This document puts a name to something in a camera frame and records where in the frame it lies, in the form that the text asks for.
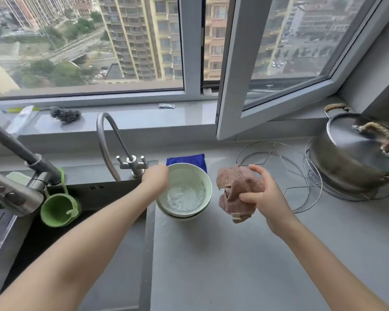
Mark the person's right hand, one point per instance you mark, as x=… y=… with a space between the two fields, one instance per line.
x=274 y=207

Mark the person's left hand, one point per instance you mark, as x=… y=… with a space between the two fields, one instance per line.
x=155 y=179

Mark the pink dish cloth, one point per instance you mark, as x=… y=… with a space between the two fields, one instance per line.
x=236 y=187

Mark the pale green bowl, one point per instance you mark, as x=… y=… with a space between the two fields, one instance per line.
x=184 y=219
x=209 y=187

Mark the person's right forearm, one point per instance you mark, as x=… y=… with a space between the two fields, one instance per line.
x=330 y=275

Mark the person's left forearm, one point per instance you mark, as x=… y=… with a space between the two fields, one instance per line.
x=74 y=252

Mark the dark pull-down kitchen faucet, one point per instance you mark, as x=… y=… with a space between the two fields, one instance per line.
x=16 y=152

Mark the blue cloth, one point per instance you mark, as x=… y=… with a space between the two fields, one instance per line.
x=194 y=161

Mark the small steel drinking faucet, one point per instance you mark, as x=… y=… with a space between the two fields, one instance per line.
x=103 y=145

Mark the stainless steel pot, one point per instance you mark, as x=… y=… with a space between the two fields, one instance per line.
x=334 y=168

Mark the small grey sachet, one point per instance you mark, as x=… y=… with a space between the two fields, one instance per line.
x=167 y=105

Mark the steel pot lid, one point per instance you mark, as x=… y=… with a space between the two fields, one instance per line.
x=350 y=142

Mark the green silicone cup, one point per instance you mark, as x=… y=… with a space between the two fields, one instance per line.
x=58 y=212

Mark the stainless steel sink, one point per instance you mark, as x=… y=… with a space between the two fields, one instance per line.
x=123 y=281

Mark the steel wool scrubber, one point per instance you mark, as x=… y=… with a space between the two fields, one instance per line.
x=66 y=114

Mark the open grey window sash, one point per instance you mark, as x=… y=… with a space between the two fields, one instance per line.
x=236 y=77

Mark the green sponge pad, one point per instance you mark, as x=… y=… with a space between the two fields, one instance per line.
x=17 y=178

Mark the yellow apartment building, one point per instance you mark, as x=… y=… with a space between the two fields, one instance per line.
x=142 y=35

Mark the white plastic packet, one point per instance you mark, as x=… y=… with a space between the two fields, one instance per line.
x=22 y=121

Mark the steel slotted drain tray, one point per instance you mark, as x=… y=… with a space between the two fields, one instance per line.
x=0 y=229

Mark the grey window frame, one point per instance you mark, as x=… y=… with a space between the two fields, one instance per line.
x=193 y=45

